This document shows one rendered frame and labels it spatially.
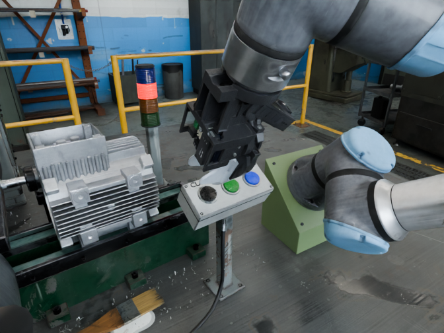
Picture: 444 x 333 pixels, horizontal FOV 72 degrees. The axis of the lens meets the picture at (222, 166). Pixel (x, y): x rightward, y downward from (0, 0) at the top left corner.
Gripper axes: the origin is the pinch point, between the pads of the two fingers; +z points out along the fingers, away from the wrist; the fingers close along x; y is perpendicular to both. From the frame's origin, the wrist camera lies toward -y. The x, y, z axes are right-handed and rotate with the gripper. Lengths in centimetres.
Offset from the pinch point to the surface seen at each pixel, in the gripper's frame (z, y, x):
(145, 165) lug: 12.6, 5.5, -13.9
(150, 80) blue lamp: 22, -11, -49
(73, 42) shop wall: 271, -73, -449
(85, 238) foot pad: 20.8, 19.4, -6.6
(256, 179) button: 5.4, -10.3, 0.1
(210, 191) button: 5.3, -0.3, -0.4
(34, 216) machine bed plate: 57, 28, -36
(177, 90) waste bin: 317, -223, -363
